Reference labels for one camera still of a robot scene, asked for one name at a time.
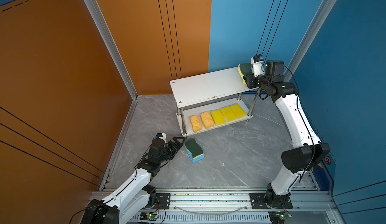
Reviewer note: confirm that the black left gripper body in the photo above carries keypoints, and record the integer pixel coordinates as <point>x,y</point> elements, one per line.
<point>169,149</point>

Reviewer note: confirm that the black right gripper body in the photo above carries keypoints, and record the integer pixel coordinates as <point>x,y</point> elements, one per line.
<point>263,82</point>

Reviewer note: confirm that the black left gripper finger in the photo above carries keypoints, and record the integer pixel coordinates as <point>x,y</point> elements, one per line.
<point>179,140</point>
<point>176,148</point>

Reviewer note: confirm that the green scrub sponge top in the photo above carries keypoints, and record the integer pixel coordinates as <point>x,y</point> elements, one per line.
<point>245,69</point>

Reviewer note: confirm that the orange cellulose sponge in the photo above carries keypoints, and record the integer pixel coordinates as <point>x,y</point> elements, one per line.
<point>207,120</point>
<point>196,124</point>

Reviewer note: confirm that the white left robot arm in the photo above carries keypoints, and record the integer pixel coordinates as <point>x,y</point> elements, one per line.
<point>135,193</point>

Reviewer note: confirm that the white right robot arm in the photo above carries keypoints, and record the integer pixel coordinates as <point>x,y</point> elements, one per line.
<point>308,149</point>

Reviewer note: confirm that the white two-tier metal shelf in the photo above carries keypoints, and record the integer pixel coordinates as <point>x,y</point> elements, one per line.
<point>206,92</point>

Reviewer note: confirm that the yellow green sponge middle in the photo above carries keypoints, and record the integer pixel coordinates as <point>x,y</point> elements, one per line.
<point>193,148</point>

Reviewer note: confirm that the blue sponge bottom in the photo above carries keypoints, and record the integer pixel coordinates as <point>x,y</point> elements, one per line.
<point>195,159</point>

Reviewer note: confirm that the left green circuit board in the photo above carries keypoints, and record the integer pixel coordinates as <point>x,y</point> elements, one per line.
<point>148,217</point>

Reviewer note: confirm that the green circuit board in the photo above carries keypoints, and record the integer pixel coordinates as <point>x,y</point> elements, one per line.
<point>277,218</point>
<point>148,217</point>

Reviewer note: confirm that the right green circuit board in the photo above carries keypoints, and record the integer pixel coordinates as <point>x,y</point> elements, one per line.
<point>277,218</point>

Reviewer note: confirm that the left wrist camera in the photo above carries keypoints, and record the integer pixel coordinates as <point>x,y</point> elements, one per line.
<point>161,136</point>

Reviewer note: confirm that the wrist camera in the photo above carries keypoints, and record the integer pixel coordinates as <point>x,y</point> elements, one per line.
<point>257,65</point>
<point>161,136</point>

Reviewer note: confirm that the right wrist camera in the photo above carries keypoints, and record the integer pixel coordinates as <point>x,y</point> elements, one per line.
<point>257,65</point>

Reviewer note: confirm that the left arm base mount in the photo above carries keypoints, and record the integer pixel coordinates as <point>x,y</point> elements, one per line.
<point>159,200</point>

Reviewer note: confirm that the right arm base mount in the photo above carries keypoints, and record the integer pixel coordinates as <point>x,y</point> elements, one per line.
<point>270,201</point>

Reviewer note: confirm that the right aluminium corner post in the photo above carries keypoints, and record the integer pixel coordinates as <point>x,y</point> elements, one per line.
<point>317,22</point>

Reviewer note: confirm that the aluminium corner post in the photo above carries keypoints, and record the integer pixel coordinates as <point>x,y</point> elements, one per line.
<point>102,26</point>
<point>317,22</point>

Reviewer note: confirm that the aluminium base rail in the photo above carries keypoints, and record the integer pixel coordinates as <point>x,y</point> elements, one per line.
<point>232,205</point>

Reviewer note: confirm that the left aluminium corner post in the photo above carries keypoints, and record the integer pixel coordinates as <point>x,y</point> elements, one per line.
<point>102,26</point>

